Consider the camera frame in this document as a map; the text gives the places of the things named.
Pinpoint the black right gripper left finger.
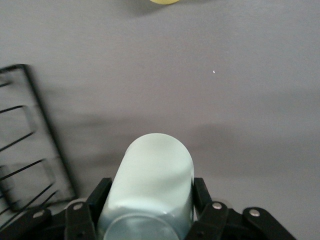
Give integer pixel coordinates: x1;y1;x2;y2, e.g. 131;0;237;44
0;177;113;240

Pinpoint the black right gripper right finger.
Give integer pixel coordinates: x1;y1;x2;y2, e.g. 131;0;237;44
184;176;299;240

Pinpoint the pale green plastic cup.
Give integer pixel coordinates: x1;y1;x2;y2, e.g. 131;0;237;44
96;132;196;240

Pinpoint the black wire cup holder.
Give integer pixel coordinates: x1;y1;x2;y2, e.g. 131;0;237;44
0;63;79;222

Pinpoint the yellow plastic cup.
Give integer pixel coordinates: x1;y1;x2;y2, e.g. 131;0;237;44
149;0;181;6

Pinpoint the dark grey table cover sheet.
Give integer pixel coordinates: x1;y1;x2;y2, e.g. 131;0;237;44
0;0;320;240

